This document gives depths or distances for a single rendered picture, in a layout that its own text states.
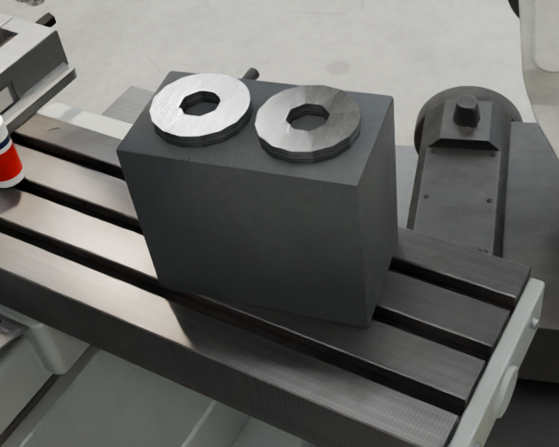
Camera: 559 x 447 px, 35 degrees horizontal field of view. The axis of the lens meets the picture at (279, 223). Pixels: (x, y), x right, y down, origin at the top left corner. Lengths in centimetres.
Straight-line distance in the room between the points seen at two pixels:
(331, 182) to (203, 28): 233
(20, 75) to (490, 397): 70
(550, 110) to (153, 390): 69
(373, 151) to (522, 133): 88
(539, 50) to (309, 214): 48
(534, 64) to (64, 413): 73
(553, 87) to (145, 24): 209
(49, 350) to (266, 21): 208
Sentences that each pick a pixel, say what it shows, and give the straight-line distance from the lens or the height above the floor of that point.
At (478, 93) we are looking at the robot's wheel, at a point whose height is 60.
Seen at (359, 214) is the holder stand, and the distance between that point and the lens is 73.
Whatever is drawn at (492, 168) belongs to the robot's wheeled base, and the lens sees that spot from 149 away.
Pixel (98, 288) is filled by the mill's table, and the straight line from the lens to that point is 93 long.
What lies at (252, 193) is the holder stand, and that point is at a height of 109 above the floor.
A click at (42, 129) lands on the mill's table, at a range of 115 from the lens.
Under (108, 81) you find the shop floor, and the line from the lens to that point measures 287.
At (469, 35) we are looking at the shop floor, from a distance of 285.
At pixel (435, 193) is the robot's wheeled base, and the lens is 145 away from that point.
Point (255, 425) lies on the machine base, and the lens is 166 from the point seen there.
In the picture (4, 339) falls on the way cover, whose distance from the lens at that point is 102.
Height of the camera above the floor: 159
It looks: 45 degrees down
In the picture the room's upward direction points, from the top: 10 degrees counter-clockwise
